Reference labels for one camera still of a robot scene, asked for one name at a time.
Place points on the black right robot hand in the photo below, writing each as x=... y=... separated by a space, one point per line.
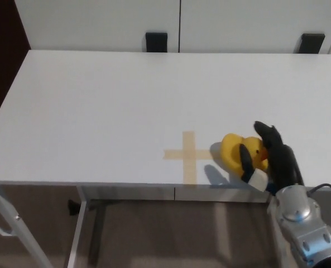
x=279 y=162

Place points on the yellow rubber duck toy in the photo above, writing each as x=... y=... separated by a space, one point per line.
x=232 y=149

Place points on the white desk hook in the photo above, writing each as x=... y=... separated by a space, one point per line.
x=6 y=231

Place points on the beige tape cross marker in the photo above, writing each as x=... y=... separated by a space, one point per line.
x=189 y=155

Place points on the white partition panel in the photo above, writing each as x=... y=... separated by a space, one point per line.
x=251 y=23
x=98 y=23

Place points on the small black floor object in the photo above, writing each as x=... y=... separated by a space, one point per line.
x=73 y=208

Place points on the black panel foot bracket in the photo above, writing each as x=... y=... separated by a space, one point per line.
x=311 y=44
x=157 y=42

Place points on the white desk frame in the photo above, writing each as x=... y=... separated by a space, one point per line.
x=81 y=223

